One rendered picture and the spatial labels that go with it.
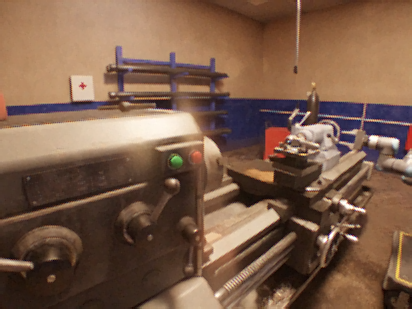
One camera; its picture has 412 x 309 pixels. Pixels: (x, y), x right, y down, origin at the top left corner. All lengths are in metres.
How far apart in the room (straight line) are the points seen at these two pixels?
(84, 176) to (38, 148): 0.09
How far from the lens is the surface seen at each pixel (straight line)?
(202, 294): 0.72
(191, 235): 0.54
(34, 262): 0.43
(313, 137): 1.67
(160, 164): 0.46
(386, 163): 1.65
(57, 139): 0.45
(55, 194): 0.44
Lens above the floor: 1.38
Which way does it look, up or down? 16 degrees down
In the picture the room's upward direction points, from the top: straight up
